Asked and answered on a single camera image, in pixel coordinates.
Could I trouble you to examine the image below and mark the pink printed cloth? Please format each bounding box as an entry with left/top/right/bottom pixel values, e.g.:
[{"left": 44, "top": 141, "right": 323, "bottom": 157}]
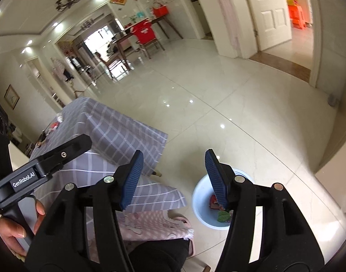
[{"left": 85, "top": 211, "right": 195, "bottom": 261}]

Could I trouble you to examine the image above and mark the small framed picture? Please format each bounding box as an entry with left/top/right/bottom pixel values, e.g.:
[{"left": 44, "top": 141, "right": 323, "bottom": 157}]
[{"left": 4, "top": 84, "right": 20, "bottom": 109}]

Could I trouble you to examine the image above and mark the wooden dining chair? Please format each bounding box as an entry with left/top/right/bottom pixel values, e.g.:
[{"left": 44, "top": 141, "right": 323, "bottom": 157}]
[{"left": 95, "top": 51, "right": 131, "bottom": 80}]

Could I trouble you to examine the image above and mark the white panelled door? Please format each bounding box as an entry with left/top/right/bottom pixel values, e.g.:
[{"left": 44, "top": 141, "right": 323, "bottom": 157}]
[{"left": 248, "top": 0, "right": 292, "bottom": 52}]

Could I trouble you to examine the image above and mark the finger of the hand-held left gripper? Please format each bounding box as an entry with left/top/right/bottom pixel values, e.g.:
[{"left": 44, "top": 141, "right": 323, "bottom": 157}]
[{"left": 34, "top": 134, "right": 93, "bottom": 178}]

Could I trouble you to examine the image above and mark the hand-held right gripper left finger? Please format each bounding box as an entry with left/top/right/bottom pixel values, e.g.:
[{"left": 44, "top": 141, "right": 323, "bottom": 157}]
[{"left": 24, "top": 150, "right": 144, "bottom": 272}]

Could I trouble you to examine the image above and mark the red bag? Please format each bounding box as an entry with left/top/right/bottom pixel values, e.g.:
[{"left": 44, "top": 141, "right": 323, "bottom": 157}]
[{"left": 153, "top": 2, "right": 169, "bottom": 17}]

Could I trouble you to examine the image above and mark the red chair cover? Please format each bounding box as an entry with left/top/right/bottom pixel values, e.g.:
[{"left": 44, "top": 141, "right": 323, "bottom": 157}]
[{"left": 132, "top": 20, "right": 156, "bottom": 44}]

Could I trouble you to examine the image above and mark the dark wooden dining table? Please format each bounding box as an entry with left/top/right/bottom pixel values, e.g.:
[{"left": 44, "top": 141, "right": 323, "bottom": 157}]
[{"left": 113, "top": 17, "right": 185, "bottom": 63}]

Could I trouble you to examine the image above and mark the green packet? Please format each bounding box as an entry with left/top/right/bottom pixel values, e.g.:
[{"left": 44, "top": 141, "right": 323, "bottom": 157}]
[{"left": 217, "top": 210, "right": 233, "bottom": 223}]

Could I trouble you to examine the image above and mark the coat stand with jacket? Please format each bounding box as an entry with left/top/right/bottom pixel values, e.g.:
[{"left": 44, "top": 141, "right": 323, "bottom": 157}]
[{"left": 51, "top": 57, "right": 77, "bottom": 97}]

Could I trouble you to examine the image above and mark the grey checked tablecloth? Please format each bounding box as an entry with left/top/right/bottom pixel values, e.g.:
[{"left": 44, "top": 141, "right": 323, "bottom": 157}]
[{"left": 29, "top": 96, "right": 187, "bottom": 216}]

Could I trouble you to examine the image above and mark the person's dark trouser leg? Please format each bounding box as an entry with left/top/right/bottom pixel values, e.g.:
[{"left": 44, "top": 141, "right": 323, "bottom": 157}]
[{"left": 128, "top": 236, "right": 190, "bottom": 272}]

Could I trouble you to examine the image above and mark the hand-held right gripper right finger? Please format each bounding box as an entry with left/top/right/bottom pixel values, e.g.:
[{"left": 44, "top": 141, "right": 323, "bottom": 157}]
[{"left": 205, "top": 148, "right": 326, "bottom": 272}]

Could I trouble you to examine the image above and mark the person's left hand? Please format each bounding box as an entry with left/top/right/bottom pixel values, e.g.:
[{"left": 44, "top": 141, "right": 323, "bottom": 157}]
[{"left": 0, "top": 198, "right": 47, "bottom": 262}]

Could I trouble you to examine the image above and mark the red snack packet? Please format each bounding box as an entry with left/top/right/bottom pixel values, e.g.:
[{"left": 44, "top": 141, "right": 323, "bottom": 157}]
[{"left": 208, "top": 194, "right": 227, "bottom": 210}]

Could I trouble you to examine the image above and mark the wooden chair with cover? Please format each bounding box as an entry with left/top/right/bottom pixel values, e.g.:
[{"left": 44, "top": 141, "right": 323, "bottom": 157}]
[{"left": 135, "top": 20, "right": 166, "bottom": 60}]

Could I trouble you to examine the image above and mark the light blue plastic bucket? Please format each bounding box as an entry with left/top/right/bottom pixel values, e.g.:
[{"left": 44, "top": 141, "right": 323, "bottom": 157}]
[{"left": 192, "top": 168, "right": 254, "bottom": 230}]

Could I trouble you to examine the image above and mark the red plastic stool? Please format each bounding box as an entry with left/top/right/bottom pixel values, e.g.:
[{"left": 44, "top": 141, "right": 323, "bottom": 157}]
[{"left": 288, "top": 4, "right": 306, "bottom": 30}]

